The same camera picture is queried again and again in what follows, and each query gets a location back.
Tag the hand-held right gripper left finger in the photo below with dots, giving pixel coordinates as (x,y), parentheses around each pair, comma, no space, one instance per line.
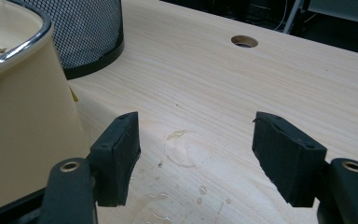
(118,165)

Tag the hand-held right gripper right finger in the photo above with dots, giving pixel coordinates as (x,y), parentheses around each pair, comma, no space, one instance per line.
(289,165)

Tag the cream bin with chrome rim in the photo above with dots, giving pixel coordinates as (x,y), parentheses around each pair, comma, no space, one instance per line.
(24,124)

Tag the small yellow scrap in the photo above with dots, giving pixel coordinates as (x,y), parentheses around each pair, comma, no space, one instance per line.
(74,95)

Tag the black mesh basket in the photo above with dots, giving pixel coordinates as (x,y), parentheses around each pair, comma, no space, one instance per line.
(87,34)

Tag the grey metal stand leg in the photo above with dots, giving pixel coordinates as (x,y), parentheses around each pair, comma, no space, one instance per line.
(293,15)

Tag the pale grey board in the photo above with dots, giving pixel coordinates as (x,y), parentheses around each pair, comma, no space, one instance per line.
(345,9)

